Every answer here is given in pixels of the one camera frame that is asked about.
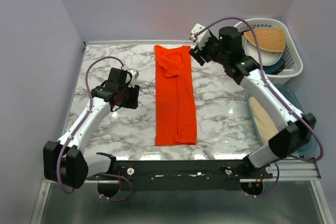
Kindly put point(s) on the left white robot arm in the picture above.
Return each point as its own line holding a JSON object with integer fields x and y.
{"x": 64, "y": 160}

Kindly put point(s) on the beige folded cloth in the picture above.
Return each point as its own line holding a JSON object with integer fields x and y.
{"x": 265, "y": 125}

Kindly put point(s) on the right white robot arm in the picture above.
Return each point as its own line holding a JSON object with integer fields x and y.
{"x": 292, "y": 124}

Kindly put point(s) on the orange t shirt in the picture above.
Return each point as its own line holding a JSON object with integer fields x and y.
{"x": 174, "y": 97}

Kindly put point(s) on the white plastic basket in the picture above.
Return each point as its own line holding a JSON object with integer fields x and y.
{"x": 293, "y": 63}

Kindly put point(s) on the teal bowl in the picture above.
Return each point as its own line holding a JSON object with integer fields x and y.
{"x": 276, "y": 68}

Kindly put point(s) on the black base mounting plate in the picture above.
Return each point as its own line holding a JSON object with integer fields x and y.
{"x": 128, "y": 177}

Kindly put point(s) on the aluminium rail frame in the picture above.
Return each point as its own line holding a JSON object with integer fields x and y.
{"x": 297, "y": 198}

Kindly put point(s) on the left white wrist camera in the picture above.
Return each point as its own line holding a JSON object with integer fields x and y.
{"x": 132, "y": 77}

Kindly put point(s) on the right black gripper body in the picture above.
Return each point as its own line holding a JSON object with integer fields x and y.
{"x": 211, "y": 52}

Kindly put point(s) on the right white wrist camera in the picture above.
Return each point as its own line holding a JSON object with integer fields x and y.
{"x": 200, "y": 36}

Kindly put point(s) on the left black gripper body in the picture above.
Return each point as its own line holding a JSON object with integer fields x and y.
{"x": 129, "y": 97}

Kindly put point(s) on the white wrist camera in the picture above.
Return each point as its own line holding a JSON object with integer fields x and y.
{"x": 200, "y": 36}
{"x": 132, "y": 77}

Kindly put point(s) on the teal plastic bin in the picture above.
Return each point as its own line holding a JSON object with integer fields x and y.
{"x": 306, "y": 151}

